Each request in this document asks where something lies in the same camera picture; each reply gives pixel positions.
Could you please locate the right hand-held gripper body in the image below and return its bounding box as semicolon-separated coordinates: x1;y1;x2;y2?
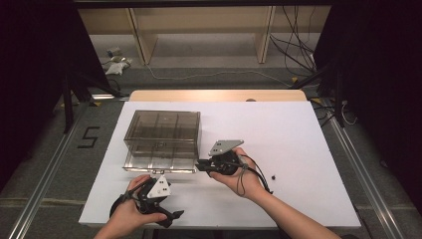
208;139;245;176

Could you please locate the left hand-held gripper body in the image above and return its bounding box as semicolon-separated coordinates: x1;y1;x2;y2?
136;174;172;218

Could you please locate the smoky transparent drawer box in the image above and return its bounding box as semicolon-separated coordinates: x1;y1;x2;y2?
123;110;202;159

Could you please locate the person's right hand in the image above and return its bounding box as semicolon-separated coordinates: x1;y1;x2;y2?
209;147;270;200

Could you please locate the person's left hand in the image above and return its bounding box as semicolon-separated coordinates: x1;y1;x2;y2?
105;174;168;238

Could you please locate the person's clothing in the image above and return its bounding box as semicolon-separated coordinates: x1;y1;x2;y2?
142;228;282;239

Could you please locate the white board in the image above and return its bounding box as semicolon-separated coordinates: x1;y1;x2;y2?
78;101;362;230

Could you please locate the wooden table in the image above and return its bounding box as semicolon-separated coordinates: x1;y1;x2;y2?
128;89;308;103

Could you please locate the black tripod stand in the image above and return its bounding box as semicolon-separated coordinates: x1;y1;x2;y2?
289;60;346;128
61;70;123;134

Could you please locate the white cloth bag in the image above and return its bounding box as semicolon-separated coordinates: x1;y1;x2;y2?
105;61;132;76

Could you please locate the light wooden bench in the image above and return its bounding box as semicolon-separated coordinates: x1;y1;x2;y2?
78;5;332;66

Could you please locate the small grey device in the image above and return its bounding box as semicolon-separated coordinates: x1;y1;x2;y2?
105;46;122;58

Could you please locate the black curtain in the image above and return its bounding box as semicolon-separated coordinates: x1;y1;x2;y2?
0;0;111;192
313;0;422;215

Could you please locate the right gripper grey strap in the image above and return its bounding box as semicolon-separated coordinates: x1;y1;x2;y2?
236;163;251;197

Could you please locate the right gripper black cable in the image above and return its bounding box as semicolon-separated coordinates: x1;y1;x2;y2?
244;153;274;195

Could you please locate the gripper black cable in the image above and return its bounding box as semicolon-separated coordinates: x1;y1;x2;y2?
244;153;274;195
108;180;147;217

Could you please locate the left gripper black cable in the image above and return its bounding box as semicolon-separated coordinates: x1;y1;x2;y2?
108;180;147;217

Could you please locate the short aluminium rail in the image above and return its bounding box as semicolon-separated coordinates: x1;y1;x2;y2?
90;94;131;102

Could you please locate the aluminium floor rail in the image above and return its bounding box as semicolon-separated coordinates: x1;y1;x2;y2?
7;102;89;239
327;114;405;239

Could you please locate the bundle of black cables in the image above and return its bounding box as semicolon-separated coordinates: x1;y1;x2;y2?
269;5;317;74

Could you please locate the black frame bar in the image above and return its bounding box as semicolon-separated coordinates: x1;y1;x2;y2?
73;0;333;8

